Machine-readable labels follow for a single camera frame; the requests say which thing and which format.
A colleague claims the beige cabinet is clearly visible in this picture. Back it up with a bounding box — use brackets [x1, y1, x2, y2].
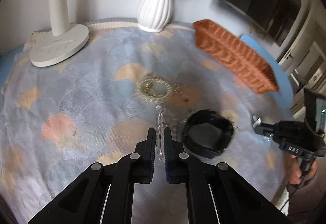
[277, 0, 326, 114]

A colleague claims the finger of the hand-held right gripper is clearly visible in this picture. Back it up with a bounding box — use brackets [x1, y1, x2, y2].
[253, 116, 276, 138]

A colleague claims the white desk lamp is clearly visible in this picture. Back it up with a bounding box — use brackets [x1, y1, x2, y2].
[30, 0, 90, 67]

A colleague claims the person's right hand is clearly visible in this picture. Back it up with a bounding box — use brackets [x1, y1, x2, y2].
[289, 155, 318, 186]

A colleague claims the white ribbed vase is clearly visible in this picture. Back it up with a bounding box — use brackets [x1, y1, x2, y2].
[137, 0, 180, 33]

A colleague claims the black cable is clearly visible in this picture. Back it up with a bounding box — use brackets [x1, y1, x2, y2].
[281, 175, 306, 212]

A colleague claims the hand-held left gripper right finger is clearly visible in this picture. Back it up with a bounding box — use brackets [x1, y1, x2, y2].
[164, 127, 292, 224]

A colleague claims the brown woven basket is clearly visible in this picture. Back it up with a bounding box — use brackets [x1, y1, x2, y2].
[193, 19, 280, 94]

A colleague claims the gold beaded bracelet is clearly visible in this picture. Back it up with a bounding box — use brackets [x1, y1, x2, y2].
[137, 76, 174, 103]

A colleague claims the pastel patterned tablecloth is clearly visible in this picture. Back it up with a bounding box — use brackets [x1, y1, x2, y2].
[0, 18, 293, 224]

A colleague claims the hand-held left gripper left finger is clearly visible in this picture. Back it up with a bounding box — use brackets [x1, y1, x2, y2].
[28, 128, 156, 224]

